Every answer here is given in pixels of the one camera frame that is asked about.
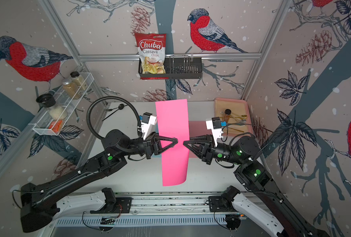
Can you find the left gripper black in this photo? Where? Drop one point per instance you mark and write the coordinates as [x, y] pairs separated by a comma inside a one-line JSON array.
[[152, 144]]

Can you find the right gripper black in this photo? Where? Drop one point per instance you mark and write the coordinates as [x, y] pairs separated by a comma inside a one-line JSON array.
[[207, 148]]

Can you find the magenta paper sheet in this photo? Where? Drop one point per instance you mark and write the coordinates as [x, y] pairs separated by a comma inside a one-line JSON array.
[[173, 122]]

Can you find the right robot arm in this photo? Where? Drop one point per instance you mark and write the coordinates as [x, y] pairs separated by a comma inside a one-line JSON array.
[[282, 220]]

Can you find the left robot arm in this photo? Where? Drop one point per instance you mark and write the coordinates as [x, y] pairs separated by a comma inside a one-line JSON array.
[[39, 202]]

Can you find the light pink paper sheet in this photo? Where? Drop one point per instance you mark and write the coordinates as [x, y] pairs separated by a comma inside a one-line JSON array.
[[198, 128]]

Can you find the red pepper spice jar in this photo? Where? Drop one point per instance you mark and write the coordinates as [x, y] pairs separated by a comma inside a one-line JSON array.
[[227, 115]]

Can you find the silver spoon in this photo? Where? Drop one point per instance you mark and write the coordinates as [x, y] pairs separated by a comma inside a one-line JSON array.
[[240, 121]]

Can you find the pink plastic tray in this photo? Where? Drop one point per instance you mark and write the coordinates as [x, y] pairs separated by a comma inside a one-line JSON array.
[[237, 109]]

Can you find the black spoon on table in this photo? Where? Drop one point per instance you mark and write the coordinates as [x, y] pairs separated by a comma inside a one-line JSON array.
[[119, 108]]

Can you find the Chuba cassava chips bag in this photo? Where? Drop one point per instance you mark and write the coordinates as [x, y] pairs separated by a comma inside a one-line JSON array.
[[152, 52]]

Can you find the tan spice bottle front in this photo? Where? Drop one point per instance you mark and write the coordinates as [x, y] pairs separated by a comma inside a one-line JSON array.
[[71, 89]]

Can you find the tan spice bottle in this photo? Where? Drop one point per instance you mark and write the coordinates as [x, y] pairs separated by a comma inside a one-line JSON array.
[[71, 89], [79, 80]]

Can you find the small red box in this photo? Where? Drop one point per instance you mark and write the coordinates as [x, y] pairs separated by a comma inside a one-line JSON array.
[[56, 126]]

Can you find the tan spice bottle rear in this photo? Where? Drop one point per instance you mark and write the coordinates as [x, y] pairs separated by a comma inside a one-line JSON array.
[[79, 80]]

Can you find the black lid grinder jar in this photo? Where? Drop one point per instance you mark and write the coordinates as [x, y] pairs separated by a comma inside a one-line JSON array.
[[55, 110]]

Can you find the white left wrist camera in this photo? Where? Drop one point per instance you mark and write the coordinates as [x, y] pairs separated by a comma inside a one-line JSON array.
[[148, 122]]

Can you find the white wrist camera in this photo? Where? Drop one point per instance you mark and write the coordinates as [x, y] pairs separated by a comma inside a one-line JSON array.
[[148, 122], [216, 127]]

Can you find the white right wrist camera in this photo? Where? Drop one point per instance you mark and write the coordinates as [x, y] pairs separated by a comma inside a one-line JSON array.
[[216, 127]]

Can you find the gold spoon cream handle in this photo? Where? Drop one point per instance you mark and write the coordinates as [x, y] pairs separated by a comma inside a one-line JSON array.
[[240, 117]]

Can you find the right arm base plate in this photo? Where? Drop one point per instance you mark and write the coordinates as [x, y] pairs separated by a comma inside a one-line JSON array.
[[219, 203]]

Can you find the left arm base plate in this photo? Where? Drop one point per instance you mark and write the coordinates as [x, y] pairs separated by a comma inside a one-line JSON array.
[[119, 205]]

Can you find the black wire wall basket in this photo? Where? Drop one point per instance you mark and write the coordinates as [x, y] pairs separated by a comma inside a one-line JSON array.
[[186, 67]]

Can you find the clear acrylic wall shelf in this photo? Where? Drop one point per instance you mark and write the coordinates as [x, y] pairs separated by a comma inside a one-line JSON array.
[[41, 126]]

